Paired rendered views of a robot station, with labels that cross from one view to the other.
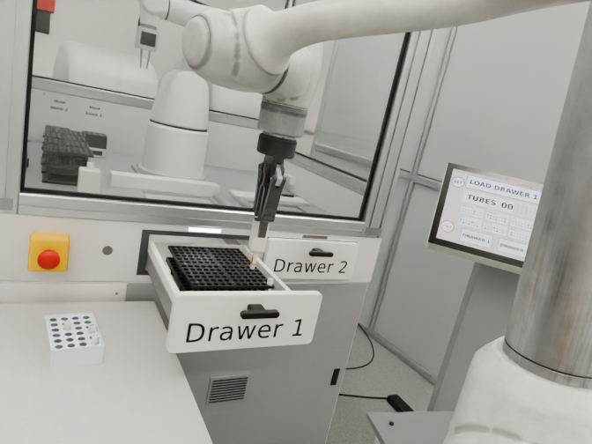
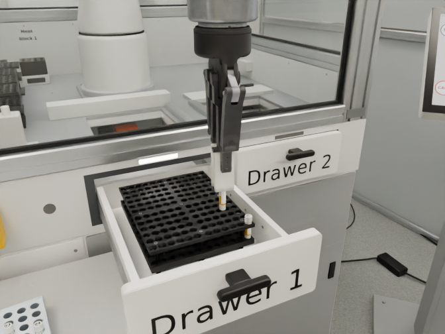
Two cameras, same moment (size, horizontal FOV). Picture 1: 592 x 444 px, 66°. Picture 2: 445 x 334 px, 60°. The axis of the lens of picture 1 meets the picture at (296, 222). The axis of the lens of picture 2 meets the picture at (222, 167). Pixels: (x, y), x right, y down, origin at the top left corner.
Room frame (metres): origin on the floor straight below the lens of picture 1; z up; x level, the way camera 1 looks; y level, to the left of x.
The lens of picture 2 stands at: (0.37, 0.02, 1.25)
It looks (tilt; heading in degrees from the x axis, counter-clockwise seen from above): 25 degrees down; 5
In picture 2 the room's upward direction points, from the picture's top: straight up
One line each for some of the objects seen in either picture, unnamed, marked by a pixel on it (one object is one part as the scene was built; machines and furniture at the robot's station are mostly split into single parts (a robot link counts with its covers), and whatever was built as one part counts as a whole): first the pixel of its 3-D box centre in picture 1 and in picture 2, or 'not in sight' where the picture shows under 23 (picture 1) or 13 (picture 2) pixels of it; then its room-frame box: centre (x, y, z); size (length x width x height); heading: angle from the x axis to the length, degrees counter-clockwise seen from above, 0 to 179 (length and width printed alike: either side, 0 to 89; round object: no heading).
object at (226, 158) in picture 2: (264, 226); (227, 158); (0.87, 0.06, 1.03); 0.03 x 0.01 x 0.05; 20
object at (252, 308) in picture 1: (257, 311); (240, 281); (0.75, 0.03, 0.91); 0.07 x 0.04 x 0.01; 120
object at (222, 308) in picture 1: (248, 320); (230, 287); (0.78, 0.05, 0.87); 0.29 x 0.02 x 0.11; 120
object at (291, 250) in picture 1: (312, 259); (289, 161); (1.21, -0.07, 0.87); 0.29 x 0.02 x 0.11; 120
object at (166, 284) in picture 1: (214, 277); (180, 219); (0.96, 0.15, 0.86); 0.40 x 0.26 x 0.06; 30
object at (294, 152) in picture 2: (319, 252); (297, 153); (1.19, -0.08, 0.91); 0.07 x 0.04 x 0.01; 120
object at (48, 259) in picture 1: (48, 258); not in sight; (0.85, 0.47, 0.88); 0.04 x 0.03 x 0.04; 120
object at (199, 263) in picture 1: (216, 277); (181, 219); (0.95, 0.15, 0.87); 0.22 x 0.18 x 0.06; 30
